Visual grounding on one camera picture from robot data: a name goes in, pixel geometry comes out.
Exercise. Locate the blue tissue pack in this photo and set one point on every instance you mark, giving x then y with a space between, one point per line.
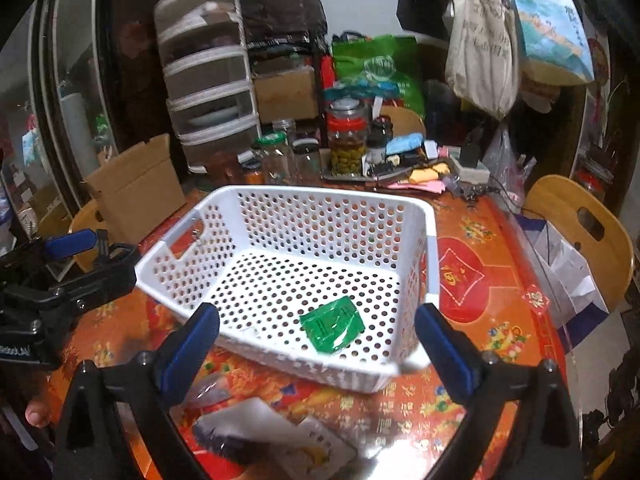
404 143

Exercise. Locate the white power strip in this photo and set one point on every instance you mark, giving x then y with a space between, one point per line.
472 171

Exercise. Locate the blue printed paper bag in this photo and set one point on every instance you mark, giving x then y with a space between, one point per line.
547 35

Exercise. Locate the white and blue paper bag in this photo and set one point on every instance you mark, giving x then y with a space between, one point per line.
565 270

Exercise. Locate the white packet with yellow print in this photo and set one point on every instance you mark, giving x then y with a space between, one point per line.
325 447

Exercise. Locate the open cardboard box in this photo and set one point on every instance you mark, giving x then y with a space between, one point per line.
135 190

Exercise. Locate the large glass jar of olives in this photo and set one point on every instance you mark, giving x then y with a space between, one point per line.
346 142

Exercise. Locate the small dark jar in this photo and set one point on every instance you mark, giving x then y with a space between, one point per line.
380 137

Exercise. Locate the dark and white packet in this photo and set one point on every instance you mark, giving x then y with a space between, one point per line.
240 432

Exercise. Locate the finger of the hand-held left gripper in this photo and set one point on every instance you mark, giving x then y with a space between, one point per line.
107 272
70 245

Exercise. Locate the red printed tablecloth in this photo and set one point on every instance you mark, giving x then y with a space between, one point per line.
475 265

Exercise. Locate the white plastic drawer tower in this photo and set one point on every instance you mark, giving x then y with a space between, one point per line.
207 75

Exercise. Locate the black shelf rack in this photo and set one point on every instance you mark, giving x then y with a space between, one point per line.
315 80

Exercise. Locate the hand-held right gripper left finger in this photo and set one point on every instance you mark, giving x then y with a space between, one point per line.
187 355

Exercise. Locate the dark cabinet with glass doors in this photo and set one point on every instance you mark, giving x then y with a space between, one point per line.
75 85

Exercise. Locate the beige canvas tote bag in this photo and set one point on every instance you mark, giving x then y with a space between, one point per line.
482 55

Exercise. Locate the person's left hand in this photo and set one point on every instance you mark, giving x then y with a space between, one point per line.
37 412

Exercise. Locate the white perforated plastic basket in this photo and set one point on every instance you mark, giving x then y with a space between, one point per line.
280 270

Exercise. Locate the green shopping bag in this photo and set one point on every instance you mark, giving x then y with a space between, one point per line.
380 67

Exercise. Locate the black plastic bag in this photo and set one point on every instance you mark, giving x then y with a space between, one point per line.
282 5

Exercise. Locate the glass jar with black lid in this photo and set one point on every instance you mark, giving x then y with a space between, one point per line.
307 157

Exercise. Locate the green foil packet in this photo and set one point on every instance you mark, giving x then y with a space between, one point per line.
332 327

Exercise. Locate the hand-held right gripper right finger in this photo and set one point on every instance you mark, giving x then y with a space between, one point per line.
447 355

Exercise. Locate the clear plastic packet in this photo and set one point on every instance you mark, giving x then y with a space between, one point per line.
212 391

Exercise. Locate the black charger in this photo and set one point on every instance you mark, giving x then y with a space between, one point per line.
471 150

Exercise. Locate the glass jar with green lid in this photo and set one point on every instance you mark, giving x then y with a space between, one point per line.
275 160

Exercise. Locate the cardboard box in rack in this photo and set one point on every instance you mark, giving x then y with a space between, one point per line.
285 92

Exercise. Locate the clear plastic bag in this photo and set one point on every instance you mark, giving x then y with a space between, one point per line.
502 160

